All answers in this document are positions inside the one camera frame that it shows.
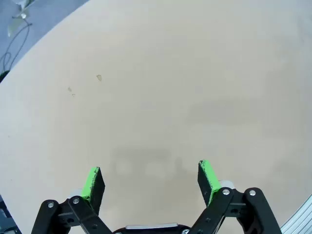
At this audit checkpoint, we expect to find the thin black floor cable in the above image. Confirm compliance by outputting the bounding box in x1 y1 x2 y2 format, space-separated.
0 21 34 73

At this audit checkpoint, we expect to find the silver metal floor stand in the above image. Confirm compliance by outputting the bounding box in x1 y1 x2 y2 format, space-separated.
7 0 35 37

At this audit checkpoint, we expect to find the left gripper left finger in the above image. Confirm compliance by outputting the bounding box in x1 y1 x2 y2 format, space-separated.
31 166 113 234

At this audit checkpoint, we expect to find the aluminium frame rail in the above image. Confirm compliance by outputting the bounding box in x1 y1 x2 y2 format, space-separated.
280 194 312 234

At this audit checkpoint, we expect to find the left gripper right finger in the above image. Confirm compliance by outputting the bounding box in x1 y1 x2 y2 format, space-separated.
189 159 282 234

